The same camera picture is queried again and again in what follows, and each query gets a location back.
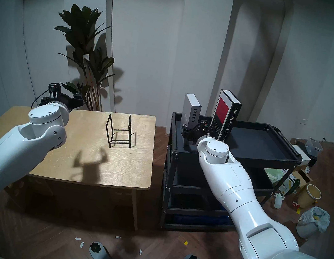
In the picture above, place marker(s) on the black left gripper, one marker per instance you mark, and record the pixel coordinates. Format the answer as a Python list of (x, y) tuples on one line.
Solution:
[(67, 100)]

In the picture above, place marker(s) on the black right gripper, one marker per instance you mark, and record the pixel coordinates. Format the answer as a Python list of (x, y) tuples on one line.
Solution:
[(196, 132)]

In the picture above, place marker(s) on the white ianra book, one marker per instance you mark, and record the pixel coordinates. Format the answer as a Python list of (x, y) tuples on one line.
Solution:
[(191, 111)]

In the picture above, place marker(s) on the black Crime and Punishment book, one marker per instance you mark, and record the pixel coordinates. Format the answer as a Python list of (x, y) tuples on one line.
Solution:
[(226, 114)]

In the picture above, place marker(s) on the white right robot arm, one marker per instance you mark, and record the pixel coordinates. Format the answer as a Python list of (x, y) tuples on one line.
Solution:
[(239, 185)]

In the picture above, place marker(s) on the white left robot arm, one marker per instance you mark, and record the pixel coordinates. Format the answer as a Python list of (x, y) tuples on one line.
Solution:
[(21, 146)]

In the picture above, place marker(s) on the black metal utility cart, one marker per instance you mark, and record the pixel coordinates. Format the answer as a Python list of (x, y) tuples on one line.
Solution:
[(264, 145)]

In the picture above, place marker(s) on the tall dark green potted plant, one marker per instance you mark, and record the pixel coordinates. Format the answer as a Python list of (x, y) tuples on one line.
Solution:
[(82, 27)]

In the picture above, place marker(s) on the light wooden table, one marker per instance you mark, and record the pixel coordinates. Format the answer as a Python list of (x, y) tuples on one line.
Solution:
[(112, 160)]

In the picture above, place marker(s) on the green white packaging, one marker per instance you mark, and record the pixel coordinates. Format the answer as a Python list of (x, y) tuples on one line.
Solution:
[(281, 179)]

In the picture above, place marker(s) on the small white plastic bottle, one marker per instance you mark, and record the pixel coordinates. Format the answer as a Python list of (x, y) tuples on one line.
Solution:
[(278, 202)]

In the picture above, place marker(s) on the white rectangular box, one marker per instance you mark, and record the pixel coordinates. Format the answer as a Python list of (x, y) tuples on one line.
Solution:
[(302, 154)]

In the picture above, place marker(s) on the open cardboard box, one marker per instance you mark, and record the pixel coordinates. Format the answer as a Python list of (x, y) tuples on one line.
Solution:
[(301, 180)]

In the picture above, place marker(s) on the clear plastic storage box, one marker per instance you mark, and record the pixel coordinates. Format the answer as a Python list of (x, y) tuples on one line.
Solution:
[(314, 146)]

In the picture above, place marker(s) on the small red yellow object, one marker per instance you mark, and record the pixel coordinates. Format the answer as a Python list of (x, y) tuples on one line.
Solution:
[(296, 208)]

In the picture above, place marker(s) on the yellow plastic bucket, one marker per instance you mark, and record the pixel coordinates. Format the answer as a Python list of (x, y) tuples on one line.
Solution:
[(309, 195)]

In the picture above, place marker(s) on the white bagged trash bin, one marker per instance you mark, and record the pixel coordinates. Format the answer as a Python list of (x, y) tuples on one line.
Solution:
[(312, 222)]

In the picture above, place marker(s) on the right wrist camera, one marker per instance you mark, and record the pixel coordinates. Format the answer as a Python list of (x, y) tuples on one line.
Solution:
[(204, 123)]

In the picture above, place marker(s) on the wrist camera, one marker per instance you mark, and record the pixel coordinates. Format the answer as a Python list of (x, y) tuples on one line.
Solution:
[(204, 123), (54, 87)]

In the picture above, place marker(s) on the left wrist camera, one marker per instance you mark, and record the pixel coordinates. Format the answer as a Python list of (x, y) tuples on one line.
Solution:
[(54, 87)]

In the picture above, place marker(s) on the white wall outlet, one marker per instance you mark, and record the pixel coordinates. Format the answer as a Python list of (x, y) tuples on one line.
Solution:
[(304, 121)]

